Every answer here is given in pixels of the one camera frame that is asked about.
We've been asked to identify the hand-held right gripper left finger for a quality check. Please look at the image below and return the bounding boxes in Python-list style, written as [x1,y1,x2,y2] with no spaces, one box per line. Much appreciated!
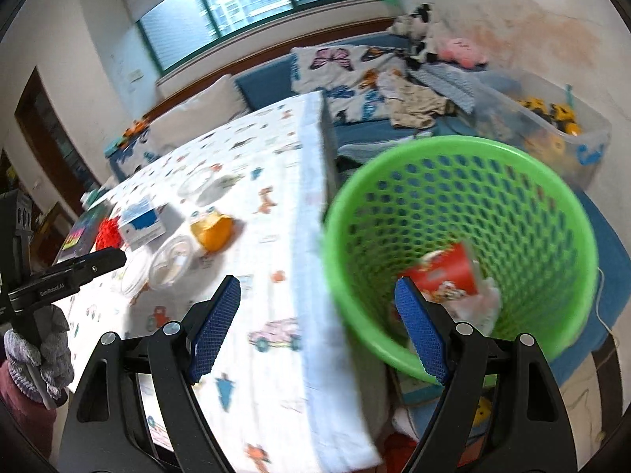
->
[58,274,242,473]

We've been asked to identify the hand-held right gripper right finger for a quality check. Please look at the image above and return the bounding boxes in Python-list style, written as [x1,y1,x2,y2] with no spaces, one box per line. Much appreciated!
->
[394,276,577,473]

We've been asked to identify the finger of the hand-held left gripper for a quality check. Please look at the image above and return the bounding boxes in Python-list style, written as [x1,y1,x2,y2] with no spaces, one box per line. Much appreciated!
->
[27,248,126,289]

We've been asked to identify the red spiky ball toy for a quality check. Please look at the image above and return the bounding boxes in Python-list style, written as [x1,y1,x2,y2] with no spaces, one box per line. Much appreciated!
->
[95,217,123,251]

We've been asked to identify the red snack packet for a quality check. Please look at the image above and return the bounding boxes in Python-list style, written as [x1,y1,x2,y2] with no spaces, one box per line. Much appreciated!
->
[404,242,481,301]

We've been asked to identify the blue white milk carton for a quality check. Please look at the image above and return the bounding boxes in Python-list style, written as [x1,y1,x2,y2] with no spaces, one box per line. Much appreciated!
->
[119,197,166,250]

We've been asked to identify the large clear plastic cup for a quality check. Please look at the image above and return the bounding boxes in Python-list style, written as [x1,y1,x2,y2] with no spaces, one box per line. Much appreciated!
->
[148,234,195,291]

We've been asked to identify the orange yellow packet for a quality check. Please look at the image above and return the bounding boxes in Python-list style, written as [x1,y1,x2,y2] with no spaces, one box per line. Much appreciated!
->
[190,208,235,253]

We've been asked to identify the small clear plastic cup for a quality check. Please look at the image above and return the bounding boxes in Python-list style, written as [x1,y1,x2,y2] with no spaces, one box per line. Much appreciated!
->
[176,166,218,199]

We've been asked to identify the green plastic basket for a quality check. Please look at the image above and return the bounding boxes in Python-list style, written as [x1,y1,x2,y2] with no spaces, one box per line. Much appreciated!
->
[323,135,599,386]

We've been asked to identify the person's left forearm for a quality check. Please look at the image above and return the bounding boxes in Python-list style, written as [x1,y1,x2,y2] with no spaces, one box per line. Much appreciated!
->
[0,359,55,459]

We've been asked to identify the tissue pack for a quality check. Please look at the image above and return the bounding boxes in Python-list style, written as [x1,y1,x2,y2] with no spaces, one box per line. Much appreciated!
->
[81,184,112,208]

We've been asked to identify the printed blanket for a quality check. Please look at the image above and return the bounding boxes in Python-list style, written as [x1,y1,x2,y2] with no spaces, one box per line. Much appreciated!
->
[54,91,385,473]

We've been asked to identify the small butterfly pillow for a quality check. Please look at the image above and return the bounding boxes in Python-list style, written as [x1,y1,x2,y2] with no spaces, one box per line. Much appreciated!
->
[111,130,163,178]

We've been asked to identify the red cloth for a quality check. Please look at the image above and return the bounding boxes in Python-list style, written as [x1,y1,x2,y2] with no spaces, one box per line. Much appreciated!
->
[385,434,420,473]

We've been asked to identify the dark wooden door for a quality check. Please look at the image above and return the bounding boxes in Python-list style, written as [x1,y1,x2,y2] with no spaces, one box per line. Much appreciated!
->
[15,66,99,198]

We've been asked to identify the orange toy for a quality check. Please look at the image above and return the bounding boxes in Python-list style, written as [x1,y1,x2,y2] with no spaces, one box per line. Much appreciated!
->
[123,118,151,141]

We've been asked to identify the beige pillow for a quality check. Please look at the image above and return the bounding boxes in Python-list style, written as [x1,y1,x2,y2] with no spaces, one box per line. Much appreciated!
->
[148,74,247,151]

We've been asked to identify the clear storage bin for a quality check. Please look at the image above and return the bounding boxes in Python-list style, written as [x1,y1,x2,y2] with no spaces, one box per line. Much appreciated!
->
[473,69,612,188]

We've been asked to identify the beige printed garment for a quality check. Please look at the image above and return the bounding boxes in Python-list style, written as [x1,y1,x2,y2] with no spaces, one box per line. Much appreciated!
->
[379,71,457,126]

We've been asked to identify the grey patterned cloth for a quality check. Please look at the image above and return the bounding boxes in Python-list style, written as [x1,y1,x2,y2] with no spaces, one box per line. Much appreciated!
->
[409,66,476,112]

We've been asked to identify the yellow toy vehicles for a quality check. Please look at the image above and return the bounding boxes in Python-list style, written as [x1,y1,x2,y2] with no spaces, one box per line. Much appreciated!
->
[517,97,582,136]

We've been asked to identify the large butterfly pillow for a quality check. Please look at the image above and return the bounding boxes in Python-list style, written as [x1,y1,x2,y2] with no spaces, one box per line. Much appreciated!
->
[291,44,415,124]

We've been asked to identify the pink plush toy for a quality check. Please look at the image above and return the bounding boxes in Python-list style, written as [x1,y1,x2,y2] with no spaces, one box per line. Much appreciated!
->
[439,37,489,70]

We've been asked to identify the window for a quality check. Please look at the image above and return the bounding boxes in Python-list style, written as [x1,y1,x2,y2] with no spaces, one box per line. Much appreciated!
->
[135,0,375,72]

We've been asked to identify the black white cow plush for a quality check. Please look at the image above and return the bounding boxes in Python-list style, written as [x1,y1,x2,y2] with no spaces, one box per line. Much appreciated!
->
[392,4,442,62]

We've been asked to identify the white cable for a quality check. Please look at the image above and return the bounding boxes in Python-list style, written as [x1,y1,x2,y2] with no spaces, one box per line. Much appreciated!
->
[594,266,622,346]

